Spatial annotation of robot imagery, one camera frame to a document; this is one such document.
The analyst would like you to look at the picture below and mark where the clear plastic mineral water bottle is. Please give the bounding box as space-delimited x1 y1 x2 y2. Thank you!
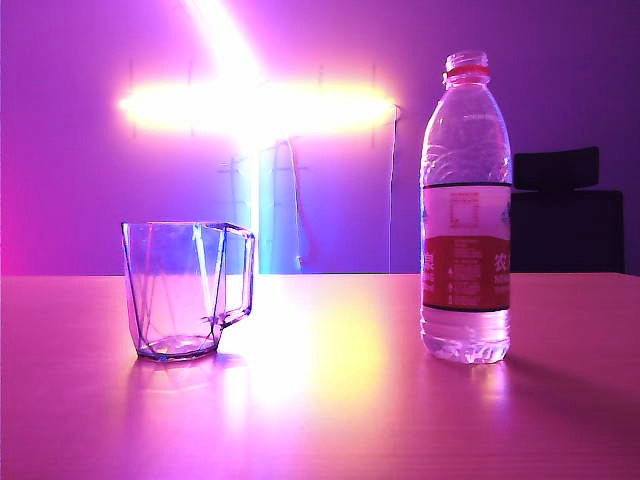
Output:
419 49 513 365

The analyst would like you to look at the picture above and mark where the clear plastic mug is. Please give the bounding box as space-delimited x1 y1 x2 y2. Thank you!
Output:
120 221 256 360

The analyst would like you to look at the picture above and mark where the horizontal LED light bar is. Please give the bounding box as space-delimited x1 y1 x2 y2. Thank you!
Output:
117 82 397 137

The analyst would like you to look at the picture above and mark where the diagonal LED light strip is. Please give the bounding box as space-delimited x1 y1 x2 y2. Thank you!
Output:
182 0 269 86

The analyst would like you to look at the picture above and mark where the black office chair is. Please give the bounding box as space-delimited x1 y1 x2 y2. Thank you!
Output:
509 146 626 274

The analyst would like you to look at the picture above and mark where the thin looped wall cable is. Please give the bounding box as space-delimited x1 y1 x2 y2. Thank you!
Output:
284 138 307 272

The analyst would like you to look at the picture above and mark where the thin cable with inline switch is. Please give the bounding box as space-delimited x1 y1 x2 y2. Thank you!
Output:
386 103 402 274

